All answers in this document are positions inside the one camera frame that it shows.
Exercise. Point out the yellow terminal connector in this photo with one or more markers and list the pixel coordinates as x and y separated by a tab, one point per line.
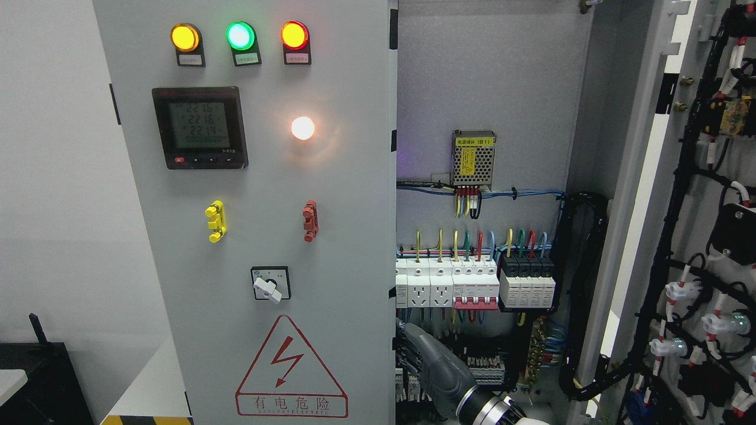
216	221

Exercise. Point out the brass ground bar right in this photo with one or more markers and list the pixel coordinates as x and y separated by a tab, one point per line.
535	353

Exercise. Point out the yellow indicator light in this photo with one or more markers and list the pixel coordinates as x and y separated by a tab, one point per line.
188	43

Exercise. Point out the white glowing indicator light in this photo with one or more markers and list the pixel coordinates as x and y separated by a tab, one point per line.
302	128

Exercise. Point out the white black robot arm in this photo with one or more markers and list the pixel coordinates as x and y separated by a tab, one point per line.
481	406

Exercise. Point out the black box with antenna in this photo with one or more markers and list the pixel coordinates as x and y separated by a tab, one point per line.
47	391

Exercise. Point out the red electric warning sticker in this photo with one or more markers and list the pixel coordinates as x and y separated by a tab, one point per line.
289	379

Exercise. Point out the metal mesh power supply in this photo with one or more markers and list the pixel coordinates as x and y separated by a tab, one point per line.
473	159

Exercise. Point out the white rotary selector switch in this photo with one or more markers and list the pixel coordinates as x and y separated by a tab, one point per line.
271	283

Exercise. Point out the green indicator light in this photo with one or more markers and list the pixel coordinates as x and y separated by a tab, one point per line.
243	43

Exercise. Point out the black white surge protector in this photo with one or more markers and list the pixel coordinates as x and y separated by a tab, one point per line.
525	283

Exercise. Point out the relay terminal block row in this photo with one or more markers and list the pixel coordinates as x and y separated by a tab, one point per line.
485	362

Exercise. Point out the white din rail sockets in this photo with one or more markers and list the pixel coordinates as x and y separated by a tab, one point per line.
423	283

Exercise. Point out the black digital power meter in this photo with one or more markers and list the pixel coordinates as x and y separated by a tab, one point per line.
201	128

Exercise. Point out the red indicator light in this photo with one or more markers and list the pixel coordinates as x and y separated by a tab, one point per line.
296	43

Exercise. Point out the red terminal connector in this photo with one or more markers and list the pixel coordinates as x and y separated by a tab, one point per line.
310	225

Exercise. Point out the grey cabinet door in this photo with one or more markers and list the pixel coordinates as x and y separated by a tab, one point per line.
340	282
685	305

